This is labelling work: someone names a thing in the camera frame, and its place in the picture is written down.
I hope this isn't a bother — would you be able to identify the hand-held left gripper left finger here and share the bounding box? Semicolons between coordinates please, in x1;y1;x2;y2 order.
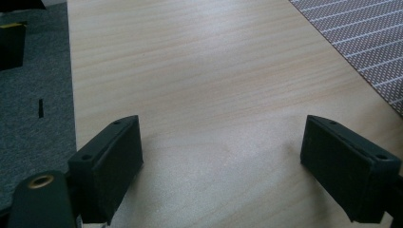
67;114;144;226

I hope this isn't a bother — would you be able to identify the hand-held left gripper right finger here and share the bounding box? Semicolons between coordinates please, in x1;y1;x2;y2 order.
299;114;402;224

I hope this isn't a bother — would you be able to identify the grey striped placemat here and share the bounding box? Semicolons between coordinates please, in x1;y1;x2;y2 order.
289;0;403;117

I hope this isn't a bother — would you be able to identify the black stand base yellow tape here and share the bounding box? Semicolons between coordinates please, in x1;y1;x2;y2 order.
0;21;27;71

